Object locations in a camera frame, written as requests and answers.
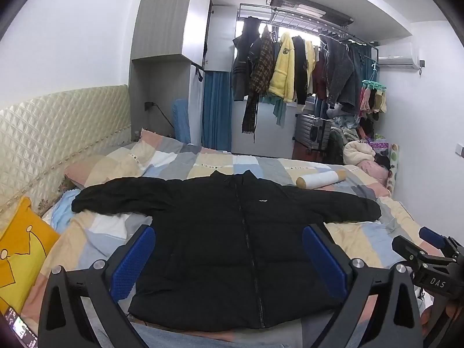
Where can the grey hanging jacket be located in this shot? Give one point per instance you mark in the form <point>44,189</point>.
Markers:
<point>342,76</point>

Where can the black puffer jacket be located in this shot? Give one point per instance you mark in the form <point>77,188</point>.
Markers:
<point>217,243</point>

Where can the blue curtain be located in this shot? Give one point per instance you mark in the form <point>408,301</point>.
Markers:
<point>216,112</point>

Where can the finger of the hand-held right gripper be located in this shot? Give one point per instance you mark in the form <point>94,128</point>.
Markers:
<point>431,236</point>
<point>404,245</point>

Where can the teal hanging cloth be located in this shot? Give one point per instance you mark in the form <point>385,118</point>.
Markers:
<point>277,110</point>

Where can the white air conditioner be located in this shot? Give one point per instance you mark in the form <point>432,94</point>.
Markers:
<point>397,56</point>

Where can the silver ribbed suitcase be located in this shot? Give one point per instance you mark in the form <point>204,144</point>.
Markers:
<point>311,132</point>

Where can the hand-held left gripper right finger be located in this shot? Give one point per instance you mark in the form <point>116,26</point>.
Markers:
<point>324,261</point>

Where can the green clip sock hanger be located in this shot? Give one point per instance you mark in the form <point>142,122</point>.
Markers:
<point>373,85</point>

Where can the pale yellow hanging jacket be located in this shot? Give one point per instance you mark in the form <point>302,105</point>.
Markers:
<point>310,65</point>

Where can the smartphone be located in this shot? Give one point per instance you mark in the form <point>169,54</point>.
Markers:
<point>16,328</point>

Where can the light blue bed sheet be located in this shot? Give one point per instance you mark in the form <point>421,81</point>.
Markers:
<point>61,210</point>

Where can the yellow cartoon pillow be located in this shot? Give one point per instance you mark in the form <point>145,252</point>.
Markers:
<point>21,246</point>

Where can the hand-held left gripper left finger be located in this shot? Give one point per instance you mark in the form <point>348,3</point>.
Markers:
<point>132,261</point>

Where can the patchwork checked quilt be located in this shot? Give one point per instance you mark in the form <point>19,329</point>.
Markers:
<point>217,163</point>

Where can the black hanging garment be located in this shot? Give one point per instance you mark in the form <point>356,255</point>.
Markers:
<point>300,69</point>

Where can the white cylinder roll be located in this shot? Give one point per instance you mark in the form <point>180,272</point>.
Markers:
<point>321,179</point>

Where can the cream quilted headboard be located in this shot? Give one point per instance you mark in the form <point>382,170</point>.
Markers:
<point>54,134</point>

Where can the cream fluffy blanket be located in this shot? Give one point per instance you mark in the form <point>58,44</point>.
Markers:
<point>359,152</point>

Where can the patchwork checked pillow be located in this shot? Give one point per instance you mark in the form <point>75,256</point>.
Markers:
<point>108,166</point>

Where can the brown houndstooth coat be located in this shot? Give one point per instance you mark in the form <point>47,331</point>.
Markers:
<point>261,69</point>

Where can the dark red hanging garment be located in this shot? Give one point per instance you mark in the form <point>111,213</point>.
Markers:
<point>319,79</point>

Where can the black long coat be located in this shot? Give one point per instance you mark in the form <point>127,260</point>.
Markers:
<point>242,65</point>

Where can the grey white wardrobe cabinet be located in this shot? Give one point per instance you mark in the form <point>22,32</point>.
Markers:
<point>163,18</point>

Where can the row of hanging clothes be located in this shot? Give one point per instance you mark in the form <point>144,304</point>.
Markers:
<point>308,9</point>

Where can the yellow fleece jacket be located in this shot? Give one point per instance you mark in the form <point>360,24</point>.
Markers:
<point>282,69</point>

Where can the pile of mixed clothes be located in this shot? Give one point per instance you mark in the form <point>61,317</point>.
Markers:
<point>348,127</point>

